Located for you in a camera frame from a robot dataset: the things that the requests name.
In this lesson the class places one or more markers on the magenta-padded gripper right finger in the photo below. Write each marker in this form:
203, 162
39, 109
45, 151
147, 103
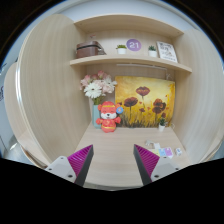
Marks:
165, 166

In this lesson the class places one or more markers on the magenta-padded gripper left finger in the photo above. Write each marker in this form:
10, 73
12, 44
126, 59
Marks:
60, 166

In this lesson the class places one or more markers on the tiny potted plant white pot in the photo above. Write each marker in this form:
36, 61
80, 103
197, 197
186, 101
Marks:
161, 126

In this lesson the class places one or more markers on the pale blue vase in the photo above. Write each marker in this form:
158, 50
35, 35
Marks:
96, 116

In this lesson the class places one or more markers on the red plush toy figure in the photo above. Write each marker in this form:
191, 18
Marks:
108, 120

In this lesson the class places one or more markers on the yellow poppy flower painting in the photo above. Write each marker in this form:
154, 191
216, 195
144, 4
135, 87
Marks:
146, 100

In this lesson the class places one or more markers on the pink and white flower bouquet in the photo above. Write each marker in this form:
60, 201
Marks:
96, 86

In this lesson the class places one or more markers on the light wooden shelf board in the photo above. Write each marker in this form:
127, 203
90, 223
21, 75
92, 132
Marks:
130, 60

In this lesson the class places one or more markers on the small potted succulent white pot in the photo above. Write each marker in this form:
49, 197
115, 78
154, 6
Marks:
121, 50
152, 52

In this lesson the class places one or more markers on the white book with black print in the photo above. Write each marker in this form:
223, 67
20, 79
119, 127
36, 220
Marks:
167, 51

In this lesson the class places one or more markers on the brown leather box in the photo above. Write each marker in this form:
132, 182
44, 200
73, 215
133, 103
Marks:
88, 50

